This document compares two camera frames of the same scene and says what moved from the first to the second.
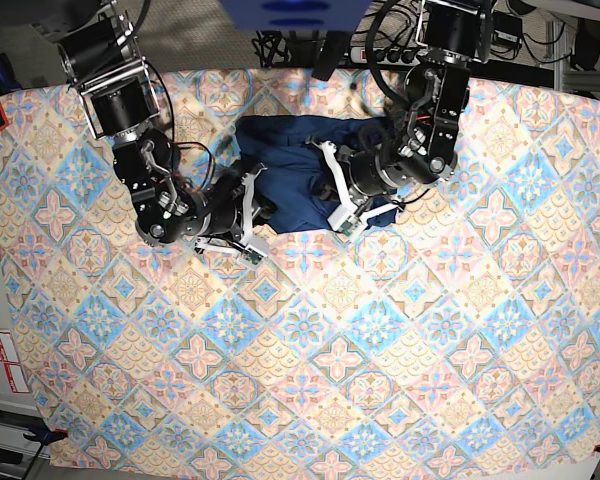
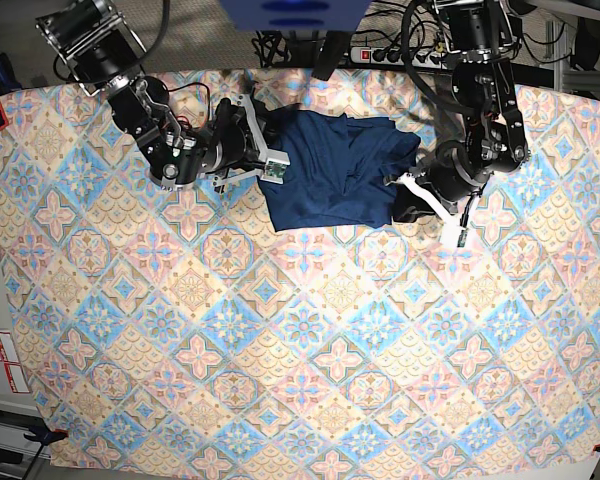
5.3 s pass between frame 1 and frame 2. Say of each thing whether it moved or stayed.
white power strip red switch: stayed
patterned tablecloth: stayed
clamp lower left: stayed
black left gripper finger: moved
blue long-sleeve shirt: stayed
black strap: stayed
